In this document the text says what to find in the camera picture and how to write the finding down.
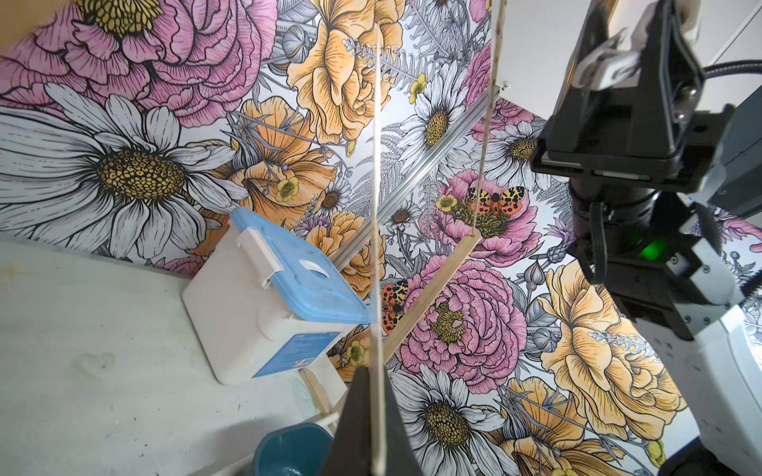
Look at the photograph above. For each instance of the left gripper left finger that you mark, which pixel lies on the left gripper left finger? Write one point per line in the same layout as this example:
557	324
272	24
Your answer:
351	453

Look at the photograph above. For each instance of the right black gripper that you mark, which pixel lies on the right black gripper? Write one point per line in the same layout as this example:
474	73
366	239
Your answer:
648	131

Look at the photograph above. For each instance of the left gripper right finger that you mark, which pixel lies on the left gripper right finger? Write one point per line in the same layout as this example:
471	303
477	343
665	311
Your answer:
400	458

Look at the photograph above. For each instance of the grey clothespin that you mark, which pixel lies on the grey clothespin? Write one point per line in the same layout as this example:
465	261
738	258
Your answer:
606	66

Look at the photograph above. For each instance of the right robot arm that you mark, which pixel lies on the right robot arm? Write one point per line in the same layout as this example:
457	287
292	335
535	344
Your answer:
659	254

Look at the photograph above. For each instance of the dark teal tray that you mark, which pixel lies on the dark teal tray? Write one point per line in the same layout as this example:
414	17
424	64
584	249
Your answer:
302	449

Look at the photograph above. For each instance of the blue lidded storage box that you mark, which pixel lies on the blue lidded storage box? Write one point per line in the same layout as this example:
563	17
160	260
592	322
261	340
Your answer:
268	302

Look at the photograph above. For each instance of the right wooden post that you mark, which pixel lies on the right wooden post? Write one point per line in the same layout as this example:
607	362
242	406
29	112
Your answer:
428	297

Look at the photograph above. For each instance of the wooden post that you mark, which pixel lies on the wooden post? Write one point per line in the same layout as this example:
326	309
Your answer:
428	297
19	17

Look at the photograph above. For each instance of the left wooden post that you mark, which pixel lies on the left wooden post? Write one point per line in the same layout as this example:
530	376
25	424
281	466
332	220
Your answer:
19	17

